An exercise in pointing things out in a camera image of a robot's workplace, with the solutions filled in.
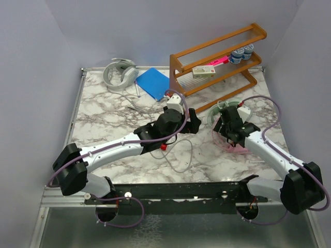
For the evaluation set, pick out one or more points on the blue white jar right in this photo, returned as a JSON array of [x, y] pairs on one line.
[[248, 50]]

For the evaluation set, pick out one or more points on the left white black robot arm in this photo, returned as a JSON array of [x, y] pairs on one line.
[[74, 166]]

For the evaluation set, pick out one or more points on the white green red box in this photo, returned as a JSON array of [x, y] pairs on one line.
[[205, 71]]

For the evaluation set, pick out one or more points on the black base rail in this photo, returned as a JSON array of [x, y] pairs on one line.
[[178, 198]]

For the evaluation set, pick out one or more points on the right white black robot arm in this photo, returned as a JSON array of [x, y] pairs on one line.
[[301, 184]]

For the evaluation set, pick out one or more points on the blue white jar left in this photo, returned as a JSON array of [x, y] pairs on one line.
[[236, 56]]

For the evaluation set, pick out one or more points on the blue notebook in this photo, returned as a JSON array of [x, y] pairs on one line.
[[154, 83]]

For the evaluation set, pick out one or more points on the mint green headphones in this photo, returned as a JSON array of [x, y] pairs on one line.
[[215, 109]]

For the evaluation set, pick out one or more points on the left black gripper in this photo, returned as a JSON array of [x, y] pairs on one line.
[[192, 126]]

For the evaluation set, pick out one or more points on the wooden three-tier rack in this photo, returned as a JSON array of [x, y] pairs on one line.
[[201, 90]]

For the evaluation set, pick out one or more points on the pink marker pen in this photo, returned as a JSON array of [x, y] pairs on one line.
[[219, 61]]

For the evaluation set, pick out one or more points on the white purple pen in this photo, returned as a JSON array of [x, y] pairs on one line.
[[137, 89]]

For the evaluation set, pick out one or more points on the blue white jar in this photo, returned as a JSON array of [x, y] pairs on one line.
[[236, 56], [248, 50]]

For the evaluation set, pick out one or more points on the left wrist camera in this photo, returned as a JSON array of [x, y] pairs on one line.
[[176, 103]]

